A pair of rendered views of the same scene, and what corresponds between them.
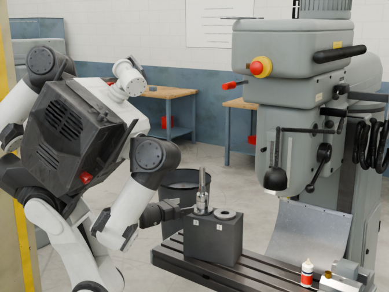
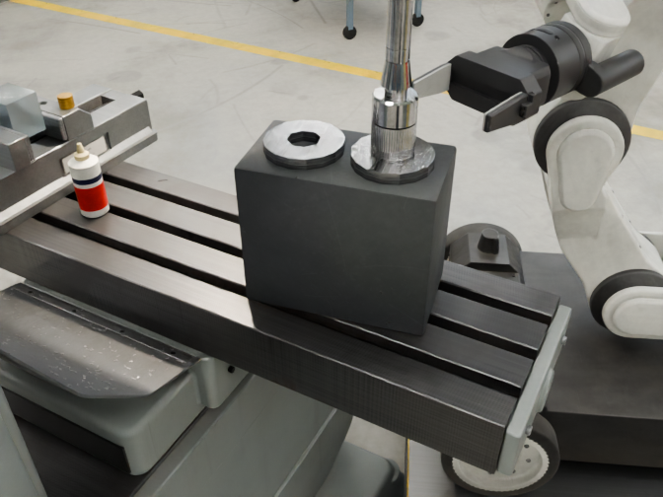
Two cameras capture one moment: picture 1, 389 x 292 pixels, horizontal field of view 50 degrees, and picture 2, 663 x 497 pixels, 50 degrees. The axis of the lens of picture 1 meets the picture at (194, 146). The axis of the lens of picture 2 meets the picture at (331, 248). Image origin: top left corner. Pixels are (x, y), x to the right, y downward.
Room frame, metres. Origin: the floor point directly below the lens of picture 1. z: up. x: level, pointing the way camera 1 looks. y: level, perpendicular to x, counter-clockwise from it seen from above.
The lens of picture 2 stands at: (2.22, -0.17, 1.52)
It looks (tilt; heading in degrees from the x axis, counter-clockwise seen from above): 37 degrees down; 174
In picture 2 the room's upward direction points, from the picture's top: straight up
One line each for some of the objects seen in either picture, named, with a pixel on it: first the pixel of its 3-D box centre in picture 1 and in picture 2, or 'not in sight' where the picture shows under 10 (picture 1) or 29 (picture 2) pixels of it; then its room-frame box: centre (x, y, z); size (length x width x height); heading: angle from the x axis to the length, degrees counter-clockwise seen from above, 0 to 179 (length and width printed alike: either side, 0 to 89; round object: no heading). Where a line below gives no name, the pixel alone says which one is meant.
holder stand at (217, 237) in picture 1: (213, 233); (346, 221); (1.55, -0.08, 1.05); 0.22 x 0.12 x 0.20; 66
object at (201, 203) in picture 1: (202, 201); (394, 126); (1.57, -0.03, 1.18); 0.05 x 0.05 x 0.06
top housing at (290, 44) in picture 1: (295, 45); not in sight; (1.39, -0.33, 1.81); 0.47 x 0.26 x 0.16; 145
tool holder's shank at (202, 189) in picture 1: (202, 180); (398, 38); (1.57, -0.03, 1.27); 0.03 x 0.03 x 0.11
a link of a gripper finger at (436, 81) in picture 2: (187, 211); (427, 82); (1.47, 0.03, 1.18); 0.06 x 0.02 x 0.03; 124
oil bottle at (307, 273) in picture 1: (307, 271); (87, 177); (1.34, -0.41, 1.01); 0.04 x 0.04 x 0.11
